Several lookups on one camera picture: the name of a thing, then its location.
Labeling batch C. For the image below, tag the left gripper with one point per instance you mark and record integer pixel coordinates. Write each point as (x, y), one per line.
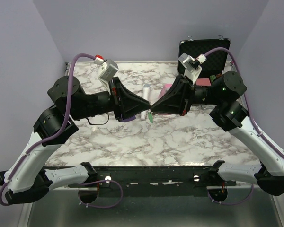
(130, 105)

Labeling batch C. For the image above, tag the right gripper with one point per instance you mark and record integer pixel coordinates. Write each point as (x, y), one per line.
(179, 100)

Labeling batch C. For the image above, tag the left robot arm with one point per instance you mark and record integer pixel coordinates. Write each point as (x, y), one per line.
(28, 180)

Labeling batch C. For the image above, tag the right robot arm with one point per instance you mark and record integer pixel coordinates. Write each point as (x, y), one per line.
(232, 117)

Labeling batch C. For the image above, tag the purple metronome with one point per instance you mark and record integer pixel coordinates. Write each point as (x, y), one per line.
(129, 119)

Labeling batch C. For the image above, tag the pink metronome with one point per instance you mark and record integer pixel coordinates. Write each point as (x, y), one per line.
(163, 91)

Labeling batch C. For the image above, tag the white microphone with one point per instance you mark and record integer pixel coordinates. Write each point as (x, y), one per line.
(146, 95)

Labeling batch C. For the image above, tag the pink card deck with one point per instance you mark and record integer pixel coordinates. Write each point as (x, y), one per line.
(203, 82)

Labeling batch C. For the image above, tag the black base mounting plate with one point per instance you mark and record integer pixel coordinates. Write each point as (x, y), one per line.
(159, 181)

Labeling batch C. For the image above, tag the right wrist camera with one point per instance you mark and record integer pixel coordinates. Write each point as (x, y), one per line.
(192, 66)

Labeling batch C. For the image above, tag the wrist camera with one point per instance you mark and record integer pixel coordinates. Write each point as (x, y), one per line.
(192, 66)
(106, 71)

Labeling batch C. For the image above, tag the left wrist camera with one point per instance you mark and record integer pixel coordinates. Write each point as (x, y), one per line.
(106, 71)

